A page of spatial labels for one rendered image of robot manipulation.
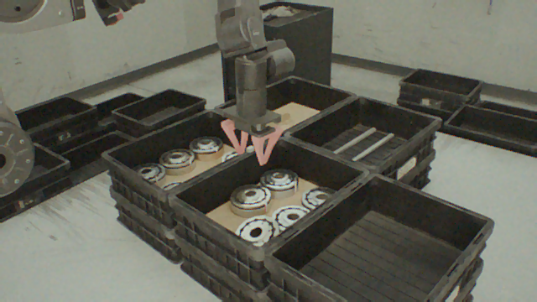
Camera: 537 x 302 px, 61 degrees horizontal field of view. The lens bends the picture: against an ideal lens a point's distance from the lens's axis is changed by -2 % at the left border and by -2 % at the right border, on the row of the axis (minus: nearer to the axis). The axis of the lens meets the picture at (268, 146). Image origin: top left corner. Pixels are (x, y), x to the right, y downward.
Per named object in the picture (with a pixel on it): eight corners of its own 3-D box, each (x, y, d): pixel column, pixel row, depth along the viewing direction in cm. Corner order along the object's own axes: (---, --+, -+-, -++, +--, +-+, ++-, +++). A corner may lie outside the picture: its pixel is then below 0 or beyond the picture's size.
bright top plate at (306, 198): (327, 216, 110) (327, 215, 109) (293, 201, 115) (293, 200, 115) (350, 197, 116) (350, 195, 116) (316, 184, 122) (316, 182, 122)
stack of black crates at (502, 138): (527, 203, 232) (550, 122, 210) (513, 234, 211) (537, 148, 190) (449, 179, 254) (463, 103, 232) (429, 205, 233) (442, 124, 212)
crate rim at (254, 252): (259, 263, 89) (258, 254, 88) (165, 204, 107) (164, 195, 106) (372, 179, 114) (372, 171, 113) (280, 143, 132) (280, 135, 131)
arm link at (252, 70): (228, 54, 83) (252, 59, 80) (253, 46, 88) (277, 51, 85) (229, 91, 86) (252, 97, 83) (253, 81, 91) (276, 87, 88)
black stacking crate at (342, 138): (368, 210, 119) (372, 173, 114) (282, 171, 137) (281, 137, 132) (437, 153, 144) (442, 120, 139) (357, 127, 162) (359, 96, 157)
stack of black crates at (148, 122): (160, 205, 238) (148, 126, 217) (125, 186, 254) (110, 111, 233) (214, 172, 266) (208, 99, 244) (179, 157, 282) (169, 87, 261)
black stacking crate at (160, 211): (171, 236, 112) (164, 197, 106) (107, 190, 130) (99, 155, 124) (280, 171, 137) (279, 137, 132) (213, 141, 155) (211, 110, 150)
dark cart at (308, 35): (279, 168, 296) (278, 26, 254) (227, 148, 321) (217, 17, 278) (328, 133, 338) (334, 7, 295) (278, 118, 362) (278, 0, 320)
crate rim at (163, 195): (165, 204, 107) (164, 195, 106) (100, 161, 125) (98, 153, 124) (280, 143, 132) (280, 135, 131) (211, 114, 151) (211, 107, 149)
